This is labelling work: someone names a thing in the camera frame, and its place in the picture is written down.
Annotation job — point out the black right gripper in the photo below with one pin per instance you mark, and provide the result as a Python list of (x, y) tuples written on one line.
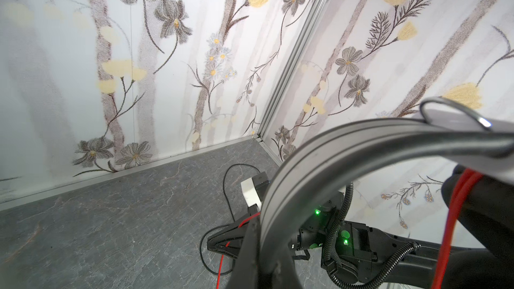
[(264, 237)]

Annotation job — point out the white black headphones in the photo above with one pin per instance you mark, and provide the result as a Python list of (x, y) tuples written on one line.
[(343, 154)]

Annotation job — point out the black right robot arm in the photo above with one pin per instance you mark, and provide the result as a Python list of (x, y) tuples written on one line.
[(354, 255)]

